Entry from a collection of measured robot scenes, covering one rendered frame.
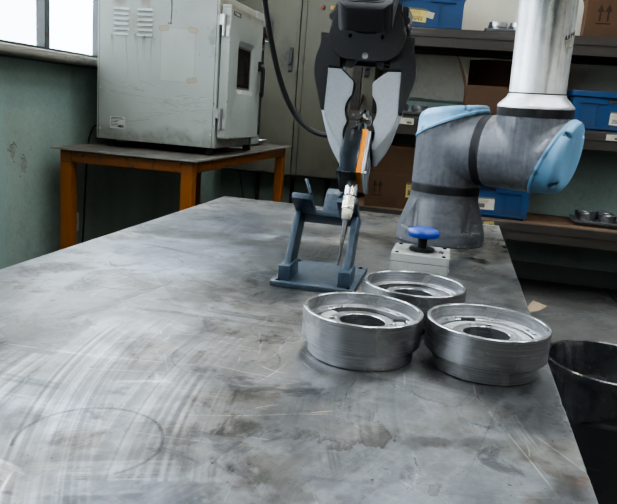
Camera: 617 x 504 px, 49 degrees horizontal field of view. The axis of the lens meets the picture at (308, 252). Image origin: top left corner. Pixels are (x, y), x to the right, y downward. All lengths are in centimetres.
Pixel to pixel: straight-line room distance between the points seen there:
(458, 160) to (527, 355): 60
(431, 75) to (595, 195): 131
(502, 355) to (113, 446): 30
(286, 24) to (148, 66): 175
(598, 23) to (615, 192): 113
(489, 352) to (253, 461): 23
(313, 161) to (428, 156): 338
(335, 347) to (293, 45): 405
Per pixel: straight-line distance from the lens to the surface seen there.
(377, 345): 55
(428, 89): 465
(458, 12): 419
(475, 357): 56
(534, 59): 109
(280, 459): 43
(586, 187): 472
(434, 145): 114
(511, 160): 109
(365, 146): 65
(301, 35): 455
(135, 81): 300
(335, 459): 43
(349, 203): 64
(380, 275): 74
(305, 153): 451
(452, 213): 114
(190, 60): 291
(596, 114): 420
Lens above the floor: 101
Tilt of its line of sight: 12 degrees down
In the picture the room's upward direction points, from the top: 4 degrees clockwise
